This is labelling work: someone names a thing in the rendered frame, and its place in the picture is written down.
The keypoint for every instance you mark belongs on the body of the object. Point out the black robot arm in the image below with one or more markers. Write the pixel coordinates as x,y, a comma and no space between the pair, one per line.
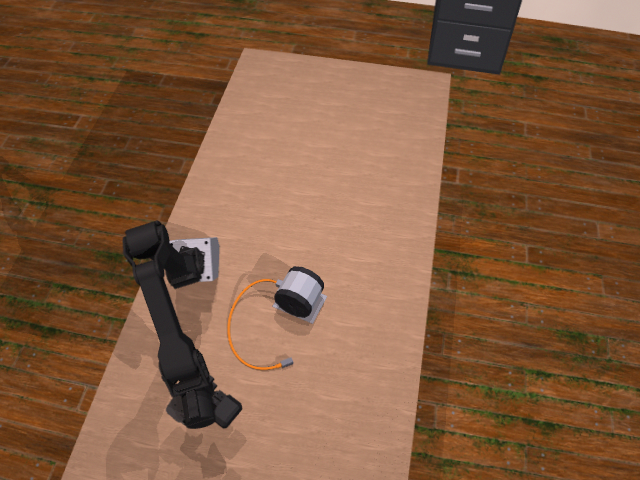
178,357

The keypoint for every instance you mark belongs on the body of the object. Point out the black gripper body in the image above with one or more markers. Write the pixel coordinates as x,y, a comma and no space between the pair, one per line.
225,409

